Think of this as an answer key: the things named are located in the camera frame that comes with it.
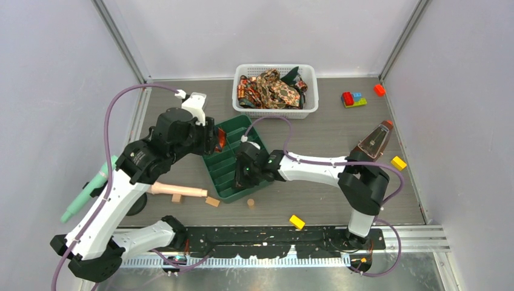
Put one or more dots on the mint green microphone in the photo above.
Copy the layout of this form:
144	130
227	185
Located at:
91	189

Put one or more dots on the white plastic basket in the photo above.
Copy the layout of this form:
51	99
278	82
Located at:
308	75

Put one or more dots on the yellow toy brick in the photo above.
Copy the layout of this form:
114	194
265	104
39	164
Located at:
297	222
398	163

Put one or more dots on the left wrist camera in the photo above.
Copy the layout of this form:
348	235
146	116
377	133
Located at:
195	104

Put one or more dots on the small wooden block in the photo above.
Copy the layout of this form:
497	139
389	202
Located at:
212	201

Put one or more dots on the black microphone stand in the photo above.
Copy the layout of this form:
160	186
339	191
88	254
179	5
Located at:
138	206

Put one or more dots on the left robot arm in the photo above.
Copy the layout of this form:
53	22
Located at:
91	250

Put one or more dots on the orange navy striped tie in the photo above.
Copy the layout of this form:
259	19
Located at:
221	139

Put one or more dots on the small wooden cube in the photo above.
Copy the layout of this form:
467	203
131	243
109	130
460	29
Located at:
177	198

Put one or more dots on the stacked lego bricks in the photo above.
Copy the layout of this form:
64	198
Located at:
353	99

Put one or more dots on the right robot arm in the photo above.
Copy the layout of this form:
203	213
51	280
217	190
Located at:
362	183

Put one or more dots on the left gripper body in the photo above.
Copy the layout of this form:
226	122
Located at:
201	137

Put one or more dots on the red toy brick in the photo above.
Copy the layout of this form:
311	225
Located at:
379	90

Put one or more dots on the brown wooden metronome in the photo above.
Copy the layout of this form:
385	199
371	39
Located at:
372	146

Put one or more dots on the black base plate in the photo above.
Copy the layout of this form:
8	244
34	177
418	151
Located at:
274	242

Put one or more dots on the wooden cylinder peg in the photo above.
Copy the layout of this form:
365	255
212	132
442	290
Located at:
169	189

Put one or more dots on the green compartment tray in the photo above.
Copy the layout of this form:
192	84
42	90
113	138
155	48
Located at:
221	166

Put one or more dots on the floral patterned tie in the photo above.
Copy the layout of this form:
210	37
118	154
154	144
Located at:
267	91

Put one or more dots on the small round wooden disc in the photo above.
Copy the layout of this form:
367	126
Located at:
251	203

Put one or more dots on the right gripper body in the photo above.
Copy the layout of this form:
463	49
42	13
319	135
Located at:
247	176

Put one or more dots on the dark green tie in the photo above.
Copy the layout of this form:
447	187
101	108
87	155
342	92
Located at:
291	76

